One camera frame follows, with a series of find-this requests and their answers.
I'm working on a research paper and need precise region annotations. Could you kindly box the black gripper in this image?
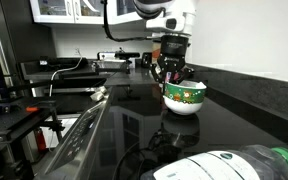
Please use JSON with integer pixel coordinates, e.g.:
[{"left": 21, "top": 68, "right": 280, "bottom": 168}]
[{"left": 150, "top": 35, "right": 195, "bottom": 93}]

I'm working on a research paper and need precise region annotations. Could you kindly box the white green christmas mug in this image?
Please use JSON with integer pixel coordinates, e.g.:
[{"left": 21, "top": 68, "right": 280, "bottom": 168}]
[{"left": 163, "top": 80, "right": 207, "bottom": 115}]

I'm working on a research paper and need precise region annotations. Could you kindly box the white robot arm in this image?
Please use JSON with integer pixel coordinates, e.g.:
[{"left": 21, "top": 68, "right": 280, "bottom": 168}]
[{"left": 133, "top": 0, "right": 196, "bottom": 92}]

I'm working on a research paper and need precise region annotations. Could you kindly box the small black device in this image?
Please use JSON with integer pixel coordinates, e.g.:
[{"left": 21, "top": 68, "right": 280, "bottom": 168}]
[{"left": 141, "top": 52, "right": 152, "bottom": 68}]

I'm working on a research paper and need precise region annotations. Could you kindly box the clear plastic bottle green cap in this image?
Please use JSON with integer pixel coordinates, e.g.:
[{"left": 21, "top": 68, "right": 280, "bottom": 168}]
[{"left": 139, "top": 145, "right": 288, "bottom": 180}]

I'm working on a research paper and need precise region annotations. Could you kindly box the stainless stove control panel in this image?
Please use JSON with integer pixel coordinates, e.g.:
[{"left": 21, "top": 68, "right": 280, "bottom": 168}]
[{"left": 45, "top": 100, "right": 106, "bottom": 179}]

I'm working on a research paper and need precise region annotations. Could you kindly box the red fire extinguisher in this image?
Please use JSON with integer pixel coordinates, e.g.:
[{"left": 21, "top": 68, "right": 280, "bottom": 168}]
[{"left": 36, "top": 128, "right": 46, "bottom": 152}]

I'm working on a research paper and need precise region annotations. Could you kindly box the black equipment cart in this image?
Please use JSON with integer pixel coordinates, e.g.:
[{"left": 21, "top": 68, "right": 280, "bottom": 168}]
[{"left": 0, "top": 98, "right": 64, "bottom": 180}]

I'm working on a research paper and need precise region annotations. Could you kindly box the black camera on stand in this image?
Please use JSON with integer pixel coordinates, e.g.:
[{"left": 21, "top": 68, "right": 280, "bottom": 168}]
[{"left": 114, "top": 49, "right": 140, "bottom": 74}]

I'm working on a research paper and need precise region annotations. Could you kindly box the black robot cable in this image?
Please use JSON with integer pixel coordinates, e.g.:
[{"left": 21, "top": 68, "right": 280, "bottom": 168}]
[{"left": 100, "top": 0, "right": 155, "bottom": 43}]

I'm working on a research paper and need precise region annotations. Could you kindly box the white cable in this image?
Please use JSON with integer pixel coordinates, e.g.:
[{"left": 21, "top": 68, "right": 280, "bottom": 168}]
[{"left": 48, "top": 48, "right": 84, "bottom": 98}]

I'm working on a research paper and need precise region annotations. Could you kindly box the white wall cabinet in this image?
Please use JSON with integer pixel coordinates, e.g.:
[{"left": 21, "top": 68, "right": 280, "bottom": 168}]
[{"left": 30, "top": 0, "right": 140, "bottom": 25}]

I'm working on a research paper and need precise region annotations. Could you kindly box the orange clamp handle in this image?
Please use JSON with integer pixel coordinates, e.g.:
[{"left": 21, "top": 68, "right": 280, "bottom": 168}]
[{"left": 26, "top": 107, "right": 39, "bottom": 112}]

